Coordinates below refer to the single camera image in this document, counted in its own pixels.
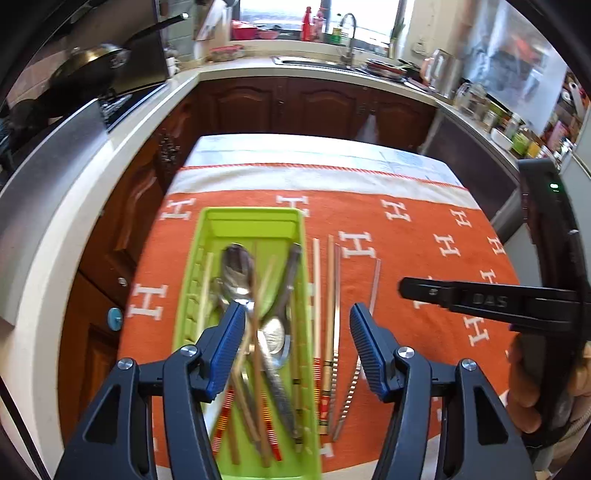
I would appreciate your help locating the white electric kettle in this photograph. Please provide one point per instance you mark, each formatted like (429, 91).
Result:
(436, 69)

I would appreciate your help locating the paper towel roll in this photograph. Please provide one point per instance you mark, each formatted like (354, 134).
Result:
(575, 97)

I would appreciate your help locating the light cutting board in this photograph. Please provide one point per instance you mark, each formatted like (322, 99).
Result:
(210, 21)

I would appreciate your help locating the round metal spoon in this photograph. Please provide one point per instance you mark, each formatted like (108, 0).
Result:
(216, 295)

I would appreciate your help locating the stainless steel panel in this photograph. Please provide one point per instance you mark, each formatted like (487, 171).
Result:
(46, 184)

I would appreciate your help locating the pink dish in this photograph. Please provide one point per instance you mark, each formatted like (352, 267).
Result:
(227, 53)

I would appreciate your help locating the chopstick with red yellow stripes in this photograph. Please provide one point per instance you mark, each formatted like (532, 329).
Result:
(224, 417)

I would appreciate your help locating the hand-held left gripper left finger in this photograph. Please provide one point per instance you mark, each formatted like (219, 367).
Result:
(227, 350)

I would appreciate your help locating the person's right forearm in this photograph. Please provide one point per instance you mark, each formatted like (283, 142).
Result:
(572, 443)

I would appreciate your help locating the green onions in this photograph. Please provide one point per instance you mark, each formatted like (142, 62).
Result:
(395, 39)

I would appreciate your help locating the white kitchen counter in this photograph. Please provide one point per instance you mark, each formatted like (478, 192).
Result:
(152, 120)

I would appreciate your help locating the blue round knob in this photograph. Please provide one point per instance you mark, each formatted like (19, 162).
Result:
(114, 318)

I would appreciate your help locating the clear plastic wall sheet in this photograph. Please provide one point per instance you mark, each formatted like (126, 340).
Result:
(517, 69)

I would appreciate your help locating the small metal spoon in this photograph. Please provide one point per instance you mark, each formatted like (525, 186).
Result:
(238, 272)

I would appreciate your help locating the green jar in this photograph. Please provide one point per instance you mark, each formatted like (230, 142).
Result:
(519, 143)

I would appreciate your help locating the steel sink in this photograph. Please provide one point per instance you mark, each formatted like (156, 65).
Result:
(307, 61)

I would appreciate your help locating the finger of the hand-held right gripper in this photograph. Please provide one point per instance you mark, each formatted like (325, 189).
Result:
(485, 302)

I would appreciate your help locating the red bowl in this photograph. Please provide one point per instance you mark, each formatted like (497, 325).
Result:
(243, 30)

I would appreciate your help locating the beige wooden chopstick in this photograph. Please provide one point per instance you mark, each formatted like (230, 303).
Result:
(205, 295)

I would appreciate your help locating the steel kitchen faucet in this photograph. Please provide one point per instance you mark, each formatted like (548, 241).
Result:
(348, 37)

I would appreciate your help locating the pale chopstick with patterned end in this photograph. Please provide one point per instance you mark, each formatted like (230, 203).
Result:
(316, 286)

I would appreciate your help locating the green bottle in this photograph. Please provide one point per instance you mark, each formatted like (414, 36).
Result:
(337, 36)

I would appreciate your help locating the red bottle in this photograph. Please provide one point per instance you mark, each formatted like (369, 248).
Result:
(307, 23)

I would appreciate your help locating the hanging plastic bag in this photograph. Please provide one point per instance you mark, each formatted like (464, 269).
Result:
(369, 129)

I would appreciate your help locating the person's right hand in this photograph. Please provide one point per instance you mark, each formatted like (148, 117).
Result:
(524, 383)

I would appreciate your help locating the dark wok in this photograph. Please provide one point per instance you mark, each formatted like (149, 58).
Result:
(92, 62)

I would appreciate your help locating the black gas stove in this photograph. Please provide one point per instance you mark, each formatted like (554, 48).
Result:
(124, 104)

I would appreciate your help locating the metal soup spoon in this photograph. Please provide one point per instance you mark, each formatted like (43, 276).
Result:
(273, 334)

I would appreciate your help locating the grey built-in appliance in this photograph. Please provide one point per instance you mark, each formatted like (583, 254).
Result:
(466, 152)

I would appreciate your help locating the brown wooden cabinets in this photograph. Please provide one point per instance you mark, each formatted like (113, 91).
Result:
(295, 110)

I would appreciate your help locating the glass pitcher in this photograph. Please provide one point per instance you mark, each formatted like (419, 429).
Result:
(468, 97)

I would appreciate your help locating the white bowl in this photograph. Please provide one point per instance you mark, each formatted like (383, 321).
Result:
(501, 138)

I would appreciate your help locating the plate with food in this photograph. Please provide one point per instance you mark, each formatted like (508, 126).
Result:
(385, 67)

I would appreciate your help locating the green plastic utensil tray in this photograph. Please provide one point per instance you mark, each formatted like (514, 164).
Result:
(258, 226)

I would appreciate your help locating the orange patterned blanket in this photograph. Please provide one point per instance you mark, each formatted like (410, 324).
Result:
(415, 221)

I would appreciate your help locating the brown wooden chopstick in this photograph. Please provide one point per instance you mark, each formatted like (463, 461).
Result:
(329, 300)
(263, 290)

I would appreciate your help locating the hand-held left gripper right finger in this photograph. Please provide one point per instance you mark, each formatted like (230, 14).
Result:
(364, 350)

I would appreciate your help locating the kitchen window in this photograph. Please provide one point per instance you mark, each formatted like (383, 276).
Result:
(318, 14)

